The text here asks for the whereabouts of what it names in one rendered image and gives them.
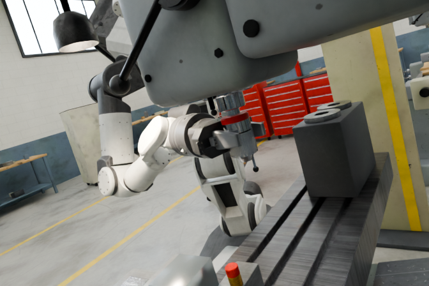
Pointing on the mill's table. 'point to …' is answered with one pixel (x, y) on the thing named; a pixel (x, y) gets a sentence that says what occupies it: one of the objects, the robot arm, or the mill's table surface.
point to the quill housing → (189, 43)
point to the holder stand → (335, 149)
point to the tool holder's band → (234, 118)
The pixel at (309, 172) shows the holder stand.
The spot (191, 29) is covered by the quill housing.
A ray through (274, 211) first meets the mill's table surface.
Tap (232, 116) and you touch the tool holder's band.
